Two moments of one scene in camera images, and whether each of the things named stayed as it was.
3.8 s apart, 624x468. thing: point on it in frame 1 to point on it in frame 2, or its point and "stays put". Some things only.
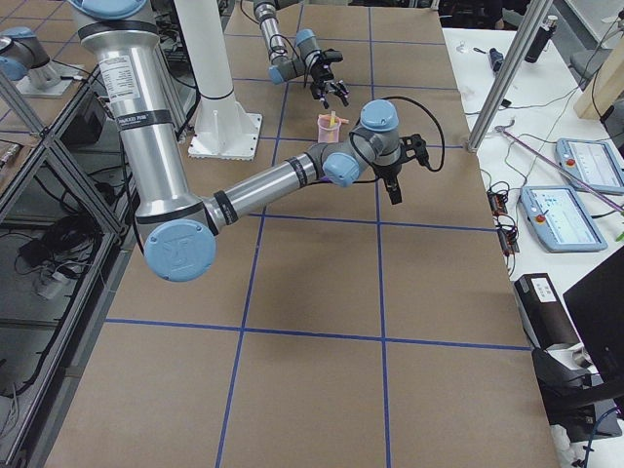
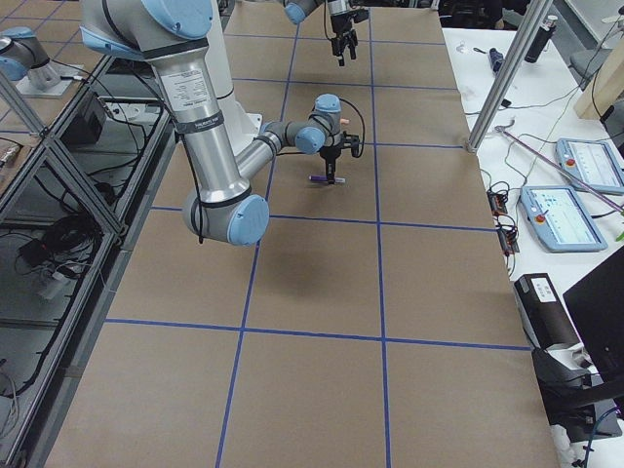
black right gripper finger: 393,190 to 331,155
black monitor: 597,306 stays put
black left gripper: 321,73 to 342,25
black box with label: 543,313 stays put
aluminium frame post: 532,20 stays put
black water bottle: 543,35 stays put
